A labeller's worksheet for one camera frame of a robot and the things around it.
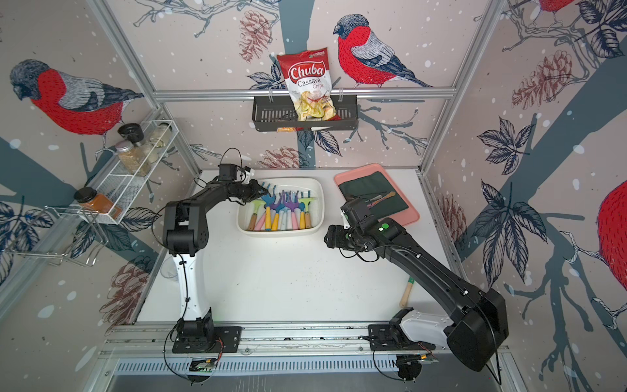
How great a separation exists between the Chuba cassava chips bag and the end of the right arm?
1.42 feet

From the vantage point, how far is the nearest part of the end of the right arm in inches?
22.3

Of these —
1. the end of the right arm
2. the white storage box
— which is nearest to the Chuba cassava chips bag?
the white storage box

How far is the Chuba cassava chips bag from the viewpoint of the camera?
831 millimetres

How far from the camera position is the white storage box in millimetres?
985
